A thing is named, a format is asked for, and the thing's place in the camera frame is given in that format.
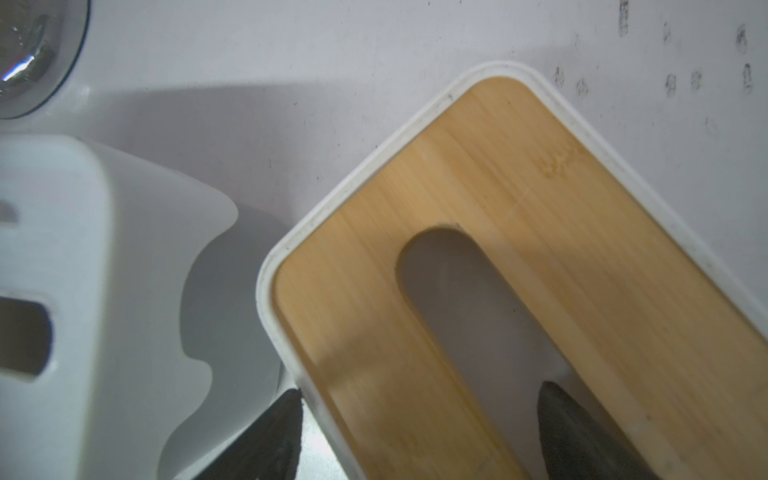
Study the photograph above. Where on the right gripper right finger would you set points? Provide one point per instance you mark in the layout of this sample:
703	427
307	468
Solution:
575	446

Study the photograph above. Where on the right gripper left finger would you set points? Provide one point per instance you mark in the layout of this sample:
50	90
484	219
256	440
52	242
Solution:
268	449

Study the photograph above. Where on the all white tissue box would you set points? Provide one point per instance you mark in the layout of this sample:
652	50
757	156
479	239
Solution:
131	345

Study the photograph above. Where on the bamboo lid tissue box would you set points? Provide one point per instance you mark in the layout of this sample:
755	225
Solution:
673	346

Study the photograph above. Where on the chrome wire cup rack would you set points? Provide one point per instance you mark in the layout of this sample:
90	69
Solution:
40	44

